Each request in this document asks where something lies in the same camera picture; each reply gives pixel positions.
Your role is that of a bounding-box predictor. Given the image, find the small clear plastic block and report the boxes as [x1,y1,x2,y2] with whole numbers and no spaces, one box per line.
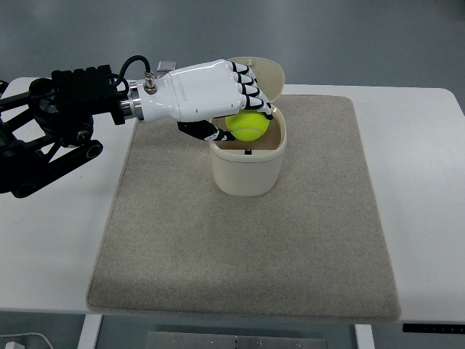
[156,60,177,73]

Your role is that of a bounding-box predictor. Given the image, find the white cable on floor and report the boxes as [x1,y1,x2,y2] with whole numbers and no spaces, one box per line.
[0,331,54,349]

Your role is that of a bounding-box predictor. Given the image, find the grey felt mat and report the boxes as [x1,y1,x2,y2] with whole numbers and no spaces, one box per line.
[87,95,401,323]

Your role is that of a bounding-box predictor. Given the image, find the white table leg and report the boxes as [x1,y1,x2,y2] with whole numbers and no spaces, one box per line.
[355,324,375,349]
[77,314,103,349]

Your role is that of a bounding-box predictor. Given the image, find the metal floor plate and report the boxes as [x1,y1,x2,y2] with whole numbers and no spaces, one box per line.
[145,331,328,349]

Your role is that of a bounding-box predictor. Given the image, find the yellow tennis ball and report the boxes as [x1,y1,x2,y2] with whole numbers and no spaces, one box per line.
[225,111,270,142]

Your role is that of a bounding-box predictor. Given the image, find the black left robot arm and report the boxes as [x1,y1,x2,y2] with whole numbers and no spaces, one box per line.
[1,55,273,198]

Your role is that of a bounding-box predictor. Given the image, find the white table leg left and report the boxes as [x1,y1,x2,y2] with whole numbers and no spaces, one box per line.
[77,314,103,349]

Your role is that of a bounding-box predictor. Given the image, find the cream lidded bin box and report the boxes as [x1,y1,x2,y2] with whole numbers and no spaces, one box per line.
[209,57,287,196]

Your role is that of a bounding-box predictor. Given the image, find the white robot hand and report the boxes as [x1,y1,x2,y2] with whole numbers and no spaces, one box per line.
[139,60,273,142]

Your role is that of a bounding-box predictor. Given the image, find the white table leg right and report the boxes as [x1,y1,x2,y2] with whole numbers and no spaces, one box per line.
[355,324,375,349]

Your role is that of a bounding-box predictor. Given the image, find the black desk control panel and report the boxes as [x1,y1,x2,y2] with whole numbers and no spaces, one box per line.
[403,323,465,334]

